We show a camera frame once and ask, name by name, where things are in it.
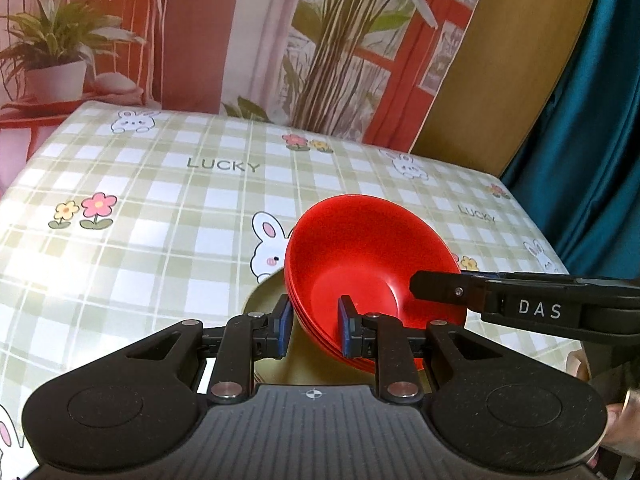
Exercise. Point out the teal curtain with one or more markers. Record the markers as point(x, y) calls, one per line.
point(590, 135)

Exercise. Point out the red bowl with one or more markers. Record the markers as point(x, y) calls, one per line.
point(365, 255)
point(325, 346)
point(303, 321)

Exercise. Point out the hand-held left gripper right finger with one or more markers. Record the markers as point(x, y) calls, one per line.
point(345, 331)

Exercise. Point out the green plate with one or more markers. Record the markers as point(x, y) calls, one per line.
point(310, 362)

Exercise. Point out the printed backdrop cloth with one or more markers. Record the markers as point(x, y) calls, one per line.
point(225, 35)

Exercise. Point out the person's right hand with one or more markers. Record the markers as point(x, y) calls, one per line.
point(616, 425)

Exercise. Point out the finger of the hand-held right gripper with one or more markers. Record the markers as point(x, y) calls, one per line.
point(440, 291)
point(520, 274)

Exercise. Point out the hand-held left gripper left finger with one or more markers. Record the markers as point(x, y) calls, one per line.
point(285, 325)

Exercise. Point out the yellow board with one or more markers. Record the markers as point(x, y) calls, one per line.
point(500, 85)

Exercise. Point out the checked bunny print tablecloth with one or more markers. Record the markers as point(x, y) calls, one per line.
point(150, 240)

